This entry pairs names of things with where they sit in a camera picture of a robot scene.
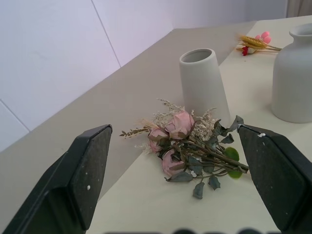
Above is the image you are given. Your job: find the yellow wheat and pink bouquet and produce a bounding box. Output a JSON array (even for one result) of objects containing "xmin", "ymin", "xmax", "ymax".
[{"xmin": 235, "ymin": 30, "xmax": 282, "ymax": 57}]

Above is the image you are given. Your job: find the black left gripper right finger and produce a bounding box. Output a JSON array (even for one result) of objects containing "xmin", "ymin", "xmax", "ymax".
[{"xmin": 237, "ymin": 124, "xmax": 312, "ymax": 234}]

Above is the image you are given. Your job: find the round white jug vase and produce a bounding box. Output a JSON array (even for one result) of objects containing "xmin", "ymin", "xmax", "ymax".
[{"xmin": 271, "ymin": 23, "xmax": 312, "ymax": 124}]

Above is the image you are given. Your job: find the pink rose bouquet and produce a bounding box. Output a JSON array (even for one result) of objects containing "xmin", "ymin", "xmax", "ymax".
[{"xmin": 119, "ymin": 98, "xmax": 250, "ymax": 200}]

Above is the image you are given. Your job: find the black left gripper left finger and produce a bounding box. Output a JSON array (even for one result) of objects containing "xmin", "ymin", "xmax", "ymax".
[{"xmin": 0, "ymin": 124, "xmax": 113, "ymax": 234}]

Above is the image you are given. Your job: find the tall white tapered vase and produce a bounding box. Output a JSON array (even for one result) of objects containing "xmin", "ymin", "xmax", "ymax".
[{"xmin": 179, "ymin": 48, "xmax": 231, "ymax": 127}]

